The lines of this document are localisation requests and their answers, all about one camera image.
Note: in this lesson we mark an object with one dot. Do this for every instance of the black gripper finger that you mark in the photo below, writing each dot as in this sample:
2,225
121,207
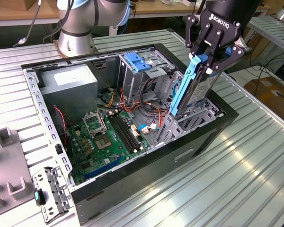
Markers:
191,33
234,53

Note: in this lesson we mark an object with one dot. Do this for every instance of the hard disk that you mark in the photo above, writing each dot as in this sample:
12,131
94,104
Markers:
198,89

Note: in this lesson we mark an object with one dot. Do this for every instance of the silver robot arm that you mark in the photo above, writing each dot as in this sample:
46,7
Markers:
73,40

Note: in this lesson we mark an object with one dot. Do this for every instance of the metal disk bay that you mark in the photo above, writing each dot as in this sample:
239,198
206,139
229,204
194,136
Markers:
170,132

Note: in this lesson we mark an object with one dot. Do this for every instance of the wooden desk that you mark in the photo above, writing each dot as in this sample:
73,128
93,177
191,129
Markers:
156,10

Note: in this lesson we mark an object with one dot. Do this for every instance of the metal slat side table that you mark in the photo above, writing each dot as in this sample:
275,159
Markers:
274,30

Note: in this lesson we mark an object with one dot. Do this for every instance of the labelled cardboard box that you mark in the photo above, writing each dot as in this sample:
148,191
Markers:
269,94

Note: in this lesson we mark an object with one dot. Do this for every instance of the blue plastic drive latch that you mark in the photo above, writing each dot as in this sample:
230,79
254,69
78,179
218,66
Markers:
137,63

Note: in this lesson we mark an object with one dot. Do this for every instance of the grey metal drive cage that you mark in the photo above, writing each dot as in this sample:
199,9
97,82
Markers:
130,82

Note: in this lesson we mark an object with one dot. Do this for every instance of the black RAM slot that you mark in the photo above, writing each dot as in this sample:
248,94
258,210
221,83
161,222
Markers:
130,131
126,132
123,133

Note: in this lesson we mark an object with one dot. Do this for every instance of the grey power supply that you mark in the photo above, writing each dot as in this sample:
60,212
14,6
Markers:
68,99

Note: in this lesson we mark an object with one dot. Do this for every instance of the CPU socket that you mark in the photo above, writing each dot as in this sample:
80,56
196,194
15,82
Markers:
103,142

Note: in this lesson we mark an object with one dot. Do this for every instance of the green motherboard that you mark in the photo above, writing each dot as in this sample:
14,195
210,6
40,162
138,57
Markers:
101,158

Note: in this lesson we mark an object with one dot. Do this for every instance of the black PC case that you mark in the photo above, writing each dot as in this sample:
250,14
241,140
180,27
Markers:
132,179

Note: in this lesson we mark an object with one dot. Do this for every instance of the blue expansion slot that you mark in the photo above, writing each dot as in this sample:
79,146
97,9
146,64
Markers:
103,168

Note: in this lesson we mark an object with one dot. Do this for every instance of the small brown carton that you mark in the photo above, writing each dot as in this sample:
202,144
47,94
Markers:
28,4

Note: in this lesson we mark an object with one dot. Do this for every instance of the black teal clip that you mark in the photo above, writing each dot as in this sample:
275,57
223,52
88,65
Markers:
40,199

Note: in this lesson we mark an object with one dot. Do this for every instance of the grey parts rack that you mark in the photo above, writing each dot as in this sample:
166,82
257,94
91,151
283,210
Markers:
7,163

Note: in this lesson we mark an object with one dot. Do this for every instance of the metal expansion card bracket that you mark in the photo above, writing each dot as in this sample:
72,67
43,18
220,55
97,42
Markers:
54,186

